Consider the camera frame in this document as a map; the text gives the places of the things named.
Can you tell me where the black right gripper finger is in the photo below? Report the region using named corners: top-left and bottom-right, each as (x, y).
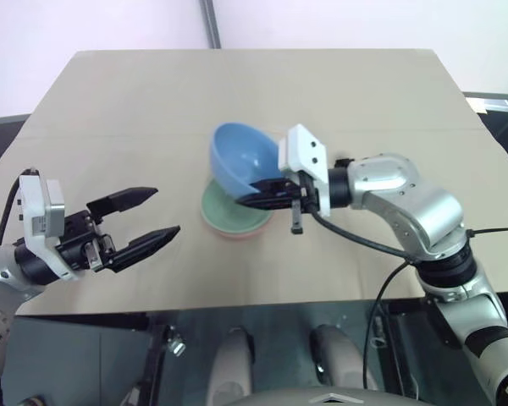
top-left (248, 178), bottom-right (298, 195)
top-left (236, 193), bottom-right (300, 211)

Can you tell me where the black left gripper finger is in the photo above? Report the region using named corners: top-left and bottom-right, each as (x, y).
top-left (109, 225), bottom-right (182, 274)
top-left (86, 186), bottom-right (159, 223)

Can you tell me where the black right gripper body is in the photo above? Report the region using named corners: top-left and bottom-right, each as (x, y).
top-left (284, 170), bottom-right (322, 236)

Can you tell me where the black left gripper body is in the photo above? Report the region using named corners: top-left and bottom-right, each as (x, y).
top-left (58, 209), bottom-right (117, 274)

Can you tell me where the blue bowl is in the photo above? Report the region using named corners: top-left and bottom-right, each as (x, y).
top-left (209, 122), bottom-right (283, 201)

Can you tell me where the pink bowl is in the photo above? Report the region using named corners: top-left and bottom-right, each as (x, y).
top-left (210, 214), bottom-right (274, 242)

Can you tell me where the green bowl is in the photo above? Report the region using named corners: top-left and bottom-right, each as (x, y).
top-left (199, 177), bottom-right (274, 235)

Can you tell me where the metal clamp under table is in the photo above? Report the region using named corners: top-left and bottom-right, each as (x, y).
top-left (165, 324), bottom-right (188, 357)

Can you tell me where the grey rounded robot leg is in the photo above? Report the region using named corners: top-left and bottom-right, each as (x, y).
top-left (206, 326), bottom-right (256, 406)
top-left (310, 323), bottom-right (368, 392)

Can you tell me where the grey upright pole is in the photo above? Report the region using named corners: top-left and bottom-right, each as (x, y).
top-left (199, 0), bottom-right (223, 49)

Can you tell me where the grey robot torso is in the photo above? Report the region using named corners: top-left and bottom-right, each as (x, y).
top-left (231, 390), bottom-right (410, 406)

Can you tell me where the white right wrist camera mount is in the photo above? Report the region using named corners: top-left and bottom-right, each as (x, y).
top-left (277, 123), bottom-right (333, 217)

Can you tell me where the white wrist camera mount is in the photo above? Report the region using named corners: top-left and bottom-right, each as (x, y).
top-left (277, 123), bottom-right (333, 217)
top-left (17, 170), bottom-right (80, 283)

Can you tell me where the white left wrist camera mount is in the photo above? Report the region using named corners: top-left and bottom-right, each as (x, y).
top-left (17, 170), bottom-right (80, 283)

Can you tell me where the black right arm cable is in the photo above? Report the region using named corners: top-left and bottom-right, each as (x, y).
top-left (308, 209), bottom-right (421, 392)

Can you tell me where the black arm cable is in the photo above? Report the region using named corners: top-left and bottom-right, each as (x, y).
top-left (308, 209), bottom-right (421, 392)
top-left (0, 168), bottom-right (40, 247)

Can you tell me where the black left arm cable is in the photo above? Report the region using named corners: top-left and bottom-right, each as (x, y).
top-left (0, 168), bottom-right (40, 247)

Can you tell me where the thin black cable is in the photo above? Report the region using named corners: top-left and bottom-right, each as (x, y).
top-left (465, 226), bottom-right (508, 237)

